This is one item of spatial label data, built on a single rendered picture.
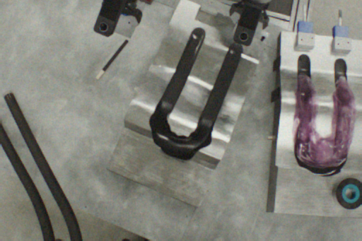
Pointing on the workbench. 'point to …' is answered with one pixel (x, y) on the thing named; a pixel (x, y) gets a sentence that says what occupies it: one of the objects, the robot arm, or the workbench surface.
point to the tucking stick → (112, 59)
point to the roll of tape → (339, 192)
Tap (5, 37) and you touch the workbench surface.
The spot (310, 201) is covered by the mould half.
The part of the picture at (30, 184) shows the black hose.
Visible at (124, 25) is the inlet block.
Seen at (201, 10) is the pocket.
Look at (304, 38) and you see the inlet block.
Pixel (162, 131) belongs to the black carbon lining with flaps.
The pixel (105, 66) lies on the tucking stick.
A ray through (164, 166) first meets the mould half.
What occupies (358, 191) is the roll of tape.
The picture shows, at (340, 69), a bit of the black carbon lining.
